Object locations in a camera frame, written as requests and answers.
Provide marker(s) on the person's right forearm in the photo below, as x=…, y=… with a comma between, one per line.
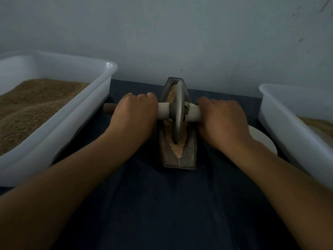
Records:
x=289, y=198

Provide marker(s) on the dark blue table cloth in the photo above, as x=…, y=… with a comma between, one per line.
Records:
x=166, y=221

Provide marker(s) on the white round plate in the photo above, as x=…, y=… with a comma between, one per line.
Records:
x=263, y=139

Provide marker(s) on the person's left forearm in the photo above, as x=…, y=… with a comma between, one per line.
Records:
x=52, y=198

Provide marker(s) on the boat-shaped metal grinding trough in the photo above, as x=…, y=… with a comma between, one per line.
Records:
x=179, y=161

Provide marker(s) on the large brown grain heap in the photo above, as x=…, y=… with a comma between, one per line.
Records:
x=28, y=112
x=317, y=125

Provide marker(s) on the person's right hand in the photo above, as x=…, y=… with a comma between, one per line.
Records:
x=223, y=125

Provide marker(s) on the white plastic tub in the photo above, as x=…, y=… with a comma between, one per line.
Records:
x=83, y=114
x=291, y=135

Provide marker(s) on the person's left hand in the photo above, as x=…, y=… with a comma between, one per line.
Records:
x=132, y=116

